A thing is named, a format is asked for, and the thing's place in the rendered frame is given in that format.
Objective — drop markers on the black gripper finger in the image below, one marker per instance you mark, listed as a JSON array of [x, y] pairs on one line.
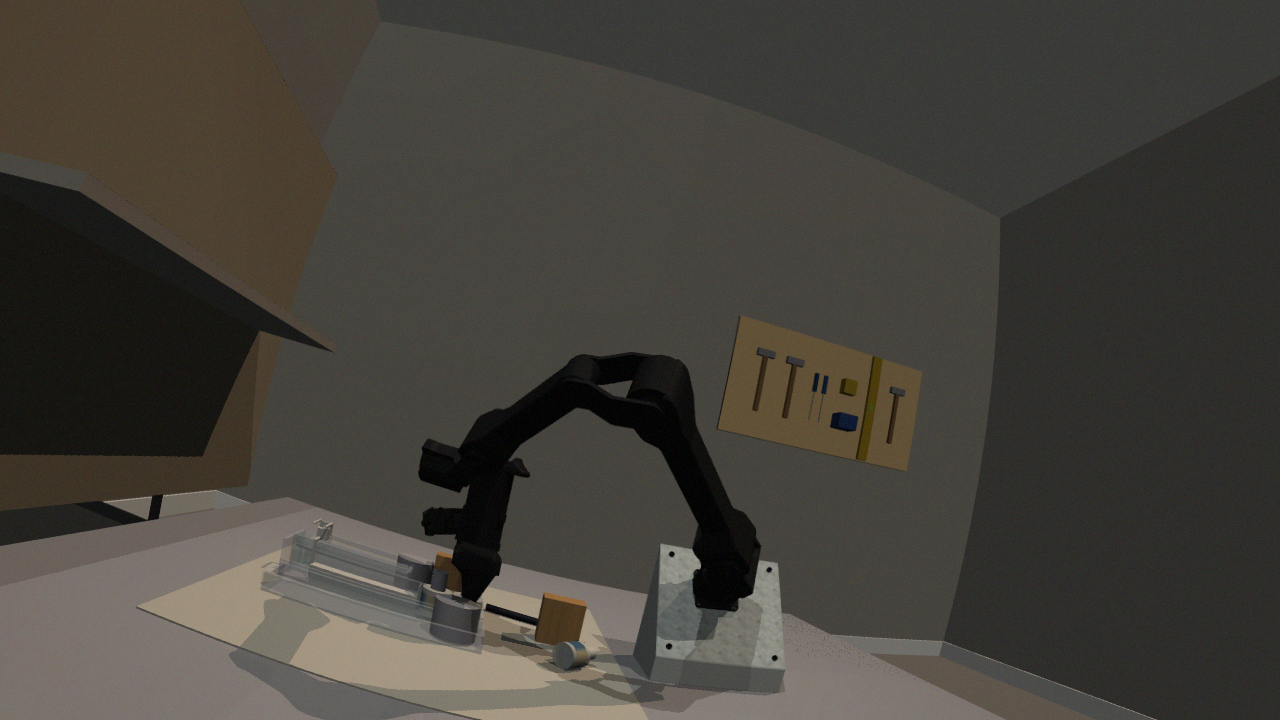
[[473, 583]]

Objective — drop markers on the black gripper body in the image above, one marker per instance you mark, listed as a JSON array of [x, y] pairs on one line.
[[478, 552]]

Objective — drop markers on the black bar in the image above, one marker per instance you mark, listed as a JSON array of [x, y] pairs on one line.
[[511, 614]]

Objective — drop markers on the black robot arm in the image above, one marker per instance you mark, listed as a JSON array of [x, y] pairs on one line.
[[660, 407]]

